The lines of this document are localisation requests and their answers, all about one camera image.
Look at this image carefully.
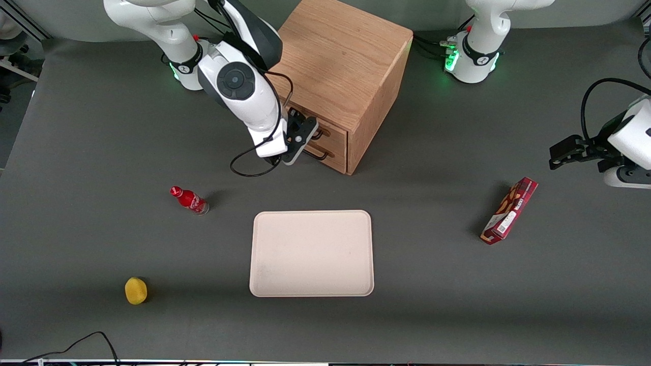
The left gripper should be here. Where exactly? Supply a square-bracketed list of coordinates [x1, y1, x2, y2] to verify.
[549, 97, 651, 174]

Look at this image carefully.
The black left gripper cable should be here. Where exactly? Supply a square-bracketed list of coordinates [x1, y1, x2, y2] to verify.
[581, 78, 651, 143]

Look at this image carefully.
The black right arm base cable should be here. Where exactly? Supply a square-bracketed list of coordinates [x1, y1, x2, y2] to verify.
[195, 8, 229, 32]

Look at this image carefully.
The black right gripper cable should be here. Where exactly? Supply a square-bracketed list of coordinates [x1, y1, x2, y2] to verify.
[230, 70, 294, 177]

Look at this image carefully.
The yellow toy lemon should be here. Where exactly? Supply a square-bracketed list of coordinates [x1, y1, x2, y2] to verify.
[125, 277, 149, 306]

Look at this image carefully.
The beige plastic tray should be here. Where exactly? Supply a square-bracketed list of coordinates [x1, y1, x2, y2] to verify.
[249, 209, 375, 298]

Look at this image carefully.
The red cola bottle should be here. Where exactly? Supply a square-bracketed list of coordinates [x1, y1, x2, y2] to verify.
[170, 186, 210, 216]

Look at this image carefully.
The white rod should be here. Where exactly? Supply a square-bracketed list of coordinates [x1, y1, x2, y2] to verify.
[0, 58, 40, 82]

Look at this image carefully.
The red snack box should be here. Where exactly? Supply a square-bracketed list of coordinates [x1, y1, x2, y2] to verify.
[480, 176, 539, 246]

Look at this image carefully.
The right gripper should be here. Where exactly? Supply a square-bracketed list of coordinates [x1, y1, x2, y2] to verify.
[248, 108, 308, 158]

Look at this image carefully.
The black floor cable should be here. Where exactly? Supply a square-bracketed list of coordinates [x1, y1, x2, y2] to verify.
[20, 331, 120, 366]

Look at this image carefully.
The black hanging cable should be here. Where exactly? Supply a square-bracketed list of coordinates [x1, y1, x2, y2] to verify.
[638, 36, 651, 79]

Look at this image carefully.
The black arm base cable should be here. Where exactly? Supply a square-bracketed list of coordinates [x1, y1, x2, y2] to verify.
[195, 8, 229, 32]
[413, 33, 453, 47]
[413, 40, 449, 58]

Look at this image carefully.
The wooden drawer cabinet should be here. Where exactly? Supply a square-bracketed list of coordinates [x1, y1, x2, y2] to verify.
[254, 0, 414, 176]

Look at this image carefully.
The black left arm base cable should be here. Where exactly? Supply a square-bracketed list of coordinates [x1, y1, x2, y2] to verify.
[413, 33, 453, 47]
[413, 40, 449, 58]

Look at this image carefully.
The wooden tray with black handle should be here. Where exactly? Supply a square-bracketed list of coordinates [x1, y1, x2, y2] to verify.
[285, 102, 349, 156]

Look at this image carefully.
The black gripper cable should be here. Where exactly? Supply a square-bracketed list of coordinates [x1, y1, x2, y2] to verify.
[581, 78, 651, 143]
[230, 70, 294, 177]

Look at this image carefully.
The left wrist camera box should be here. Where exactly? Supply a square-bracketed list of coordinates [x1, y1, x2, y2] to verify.
[604, 165, 651, 189]

